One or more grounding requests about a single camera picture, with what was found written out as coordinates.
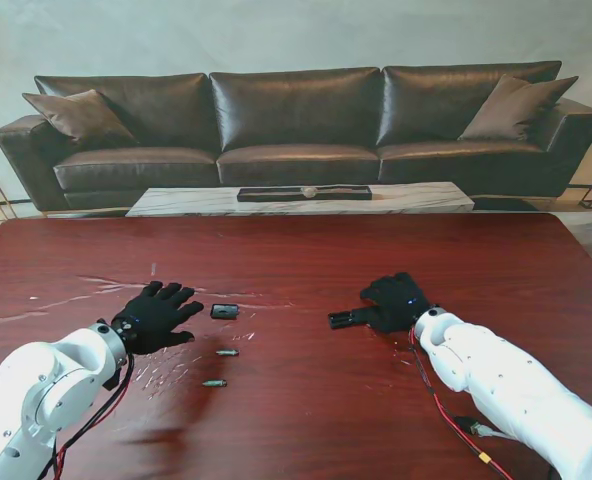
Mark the white marble coffee table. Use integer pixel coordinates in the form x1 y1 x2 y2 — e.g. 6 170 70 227
125 181 476 218

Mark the red black right arm cable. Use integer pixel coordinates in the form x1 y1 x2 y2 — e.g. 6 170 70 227
408 324 517 480

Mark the dark brown leather sofa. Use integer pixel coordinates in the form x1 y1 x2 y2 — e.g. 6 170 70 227
0 60 592 211

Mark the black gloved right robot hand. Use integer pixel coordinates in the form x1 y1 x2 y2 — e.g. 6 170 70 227
353 272 440 335

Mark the brown throw cushion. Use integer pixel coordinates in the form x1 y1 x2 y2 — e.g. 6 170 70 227
21 89 140 147
456 73 580 142

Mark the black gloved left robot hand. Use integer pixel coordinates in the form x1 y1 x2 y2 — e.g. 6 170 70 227
110 281 205 357

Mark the black decorative tray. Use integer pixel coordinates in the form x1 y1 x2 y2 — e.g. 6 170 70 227
237 184 374 203

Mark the black remote control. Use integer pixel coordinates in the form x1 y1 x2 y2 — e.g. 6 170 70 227
328 308 377 332

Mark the grey network cable plug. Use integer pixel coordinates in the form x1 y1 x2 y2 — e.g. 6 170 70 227
453 414 517 441

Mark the gold metal side table frame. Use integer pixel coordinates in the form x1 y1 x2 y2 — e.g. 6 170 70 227
0 147 32 221

